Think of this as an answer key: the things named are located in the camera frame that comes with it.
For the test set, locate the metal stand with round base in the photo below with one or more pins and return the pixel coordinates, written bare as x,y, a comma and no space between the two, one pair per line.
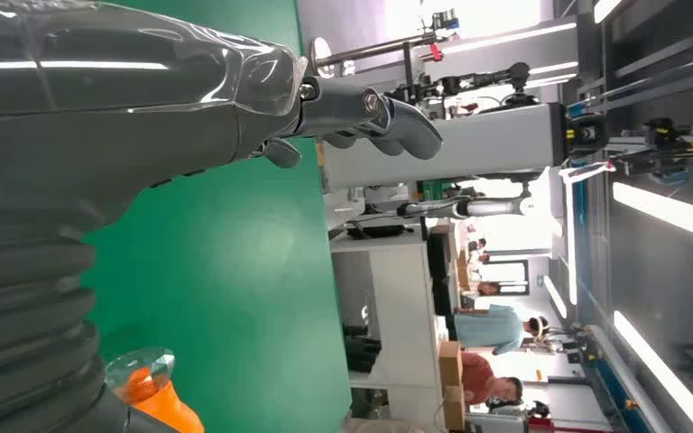
370,51

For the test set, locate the black camera box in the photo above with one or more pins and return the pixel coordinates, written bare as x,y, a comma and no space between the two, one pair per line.
585,134

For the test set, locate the brown cardboard box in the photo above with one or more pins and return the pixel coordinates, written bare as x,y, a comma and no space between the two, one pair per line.
454,409
450,361

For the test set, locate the black articulated mount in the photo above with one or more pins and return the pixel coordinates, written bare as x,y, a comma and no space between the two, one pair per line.
490,79

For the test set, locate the person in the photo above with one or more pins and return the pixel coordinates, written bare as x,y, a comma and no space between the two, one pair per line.
490,328
489,289
481,379

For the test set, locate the black bag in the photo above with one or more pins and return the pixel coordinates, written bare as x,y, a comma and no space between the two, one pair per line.
361,349

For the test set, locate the white desk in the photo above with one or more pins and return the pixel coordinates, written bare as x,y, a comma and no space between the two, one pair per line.
400,311

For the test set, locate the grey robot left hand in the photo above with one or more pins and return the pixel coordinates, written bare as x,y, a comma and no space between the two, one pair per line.
113,119

